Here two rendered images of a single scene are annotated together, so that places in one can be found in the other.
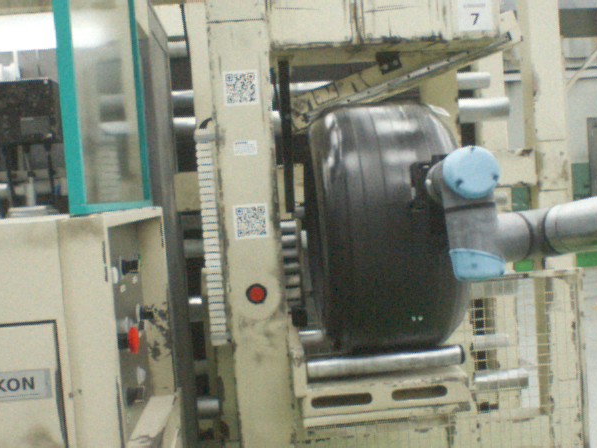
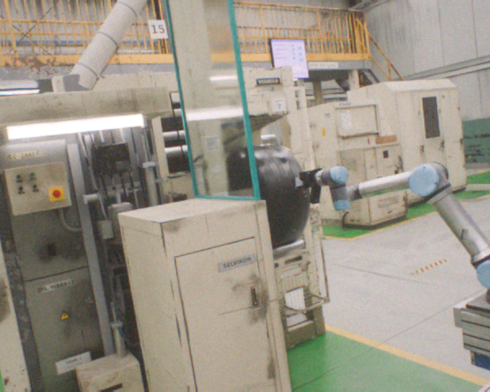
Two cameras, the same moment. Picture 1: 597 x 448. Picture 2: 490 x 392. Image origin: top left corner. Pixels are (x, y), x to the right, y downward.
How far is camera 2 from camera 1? 116 cm
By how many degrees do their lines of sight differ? 25
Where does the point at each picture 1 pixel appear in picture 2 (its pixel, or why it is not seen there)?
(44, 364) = (253, 251)
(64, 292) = (255, 227)
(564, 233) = (367, 192)
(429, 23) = (263, 109)
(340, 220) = (269, 195)
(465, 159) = (340, 171)
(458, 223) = (337, 192)
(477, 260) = (345, 203)
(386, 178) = (282, 177)
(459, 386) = (306, 255)
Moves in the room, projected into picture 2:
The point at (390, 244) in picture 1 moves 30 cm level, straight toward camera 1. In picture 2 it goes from (287, 202) to (316, 207)
